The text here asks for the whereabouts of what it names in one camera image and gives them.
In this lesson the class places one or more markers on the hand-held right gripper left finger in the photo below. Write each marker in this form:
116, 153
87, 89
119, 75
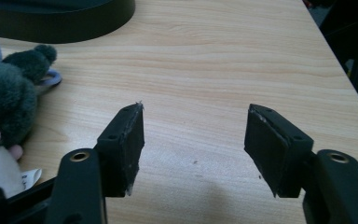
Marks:
122, 155

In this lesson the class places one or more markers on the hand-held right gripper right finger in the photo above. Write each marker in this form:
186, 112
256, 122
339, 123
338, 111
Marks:
270, 152

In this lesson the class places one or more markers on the white fabric tag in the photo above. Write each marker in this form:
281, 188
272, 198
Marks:
31, 177

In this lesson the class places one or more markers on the grey purple fabric loop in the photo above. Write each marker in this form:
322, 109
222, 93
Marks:
54, 79

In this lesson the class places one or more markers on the dark green plush toy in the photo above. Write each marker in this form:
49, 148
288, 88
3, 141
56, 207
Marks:
6, 93

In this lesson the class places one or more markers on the black round container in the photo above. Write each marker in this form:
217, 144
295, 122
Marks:
74, 26

